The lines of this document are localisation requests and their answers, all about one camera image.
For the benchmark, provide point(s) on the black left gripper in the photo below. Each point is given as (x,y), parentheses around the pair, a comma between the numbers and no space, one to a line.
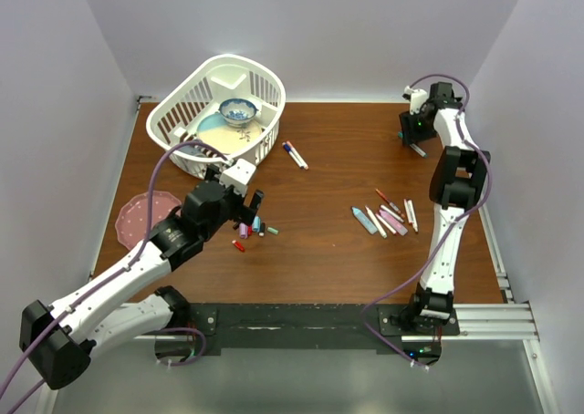
(244,213)

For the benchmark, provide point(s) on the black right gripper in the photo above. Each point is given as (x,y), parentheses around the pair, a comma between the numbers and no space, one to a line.
(410,134)

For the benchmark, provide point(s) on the light blue marker cap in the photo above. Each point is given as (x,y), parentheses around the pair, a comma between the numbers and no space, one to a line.
(256,224)

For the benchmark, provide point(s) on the teal capped white marker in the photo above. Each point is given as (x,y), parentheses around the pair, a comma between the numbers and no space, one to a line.
(414,147)

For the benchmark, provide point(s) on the purple highlighter cap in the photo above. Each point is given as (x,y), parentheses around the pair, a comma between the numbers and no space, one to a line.
(243,231)

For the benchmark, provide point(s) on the red ink gel pen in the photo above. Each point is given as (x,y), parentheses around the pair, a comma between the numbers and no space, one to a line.
(396,211)

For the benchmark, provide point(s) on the red cap white marker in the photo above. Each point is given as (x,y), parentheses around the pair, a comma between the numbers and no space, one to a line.
(411,215)

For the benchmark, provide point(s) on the purple highlighter marker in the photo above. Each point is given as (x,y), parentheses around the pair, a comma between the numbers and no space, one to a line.
(393,220)

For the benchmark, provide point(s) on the light blue capped marker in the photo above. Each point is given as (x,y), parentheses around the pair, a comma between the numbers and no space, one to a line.
(364,220)

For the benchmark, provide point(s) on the black capped white marker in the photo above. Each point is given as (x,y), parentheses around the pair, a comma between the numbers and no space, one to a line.
(385,224)

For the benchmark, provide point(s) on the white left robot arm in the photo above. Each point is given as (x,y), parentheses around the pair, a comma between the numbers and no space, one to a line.
(61,339)

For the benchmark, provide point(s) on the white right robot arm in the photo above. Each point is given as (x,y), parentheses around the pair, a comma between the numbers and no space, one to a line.
(456,190)

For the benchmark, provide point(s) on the cream and blue plate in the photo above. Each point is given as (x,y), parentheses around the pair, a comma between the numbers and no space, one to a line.
(214,131)

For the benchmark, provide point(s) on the blue patterned bowl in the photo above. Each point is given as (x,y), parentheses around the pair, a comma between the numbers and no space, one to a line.
(237,112)

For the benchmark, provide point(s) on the pink dotted plate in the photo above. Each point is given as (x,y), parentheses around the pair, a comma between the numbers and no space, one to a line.
(130,227)

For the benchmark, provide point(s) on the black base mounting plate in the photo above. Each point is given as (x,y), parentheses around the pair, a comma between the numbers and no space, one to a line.
(319,326)

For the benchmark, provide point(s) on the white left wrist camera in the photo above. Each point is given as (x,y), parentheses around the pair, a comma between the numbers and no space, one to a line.
(236,175)

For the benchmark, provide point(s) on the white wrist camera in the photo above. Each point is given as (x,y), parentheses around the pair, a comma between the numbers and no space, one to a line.
(416,97)
(236,175)

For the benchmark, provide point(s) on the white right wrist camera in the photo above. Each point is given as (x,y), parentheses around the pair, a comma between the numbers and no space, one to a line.
(416,97)

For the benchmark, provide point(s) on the aluminium frame rail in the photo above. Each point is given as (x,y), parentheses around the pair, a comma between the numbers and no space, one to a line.
(510,321)

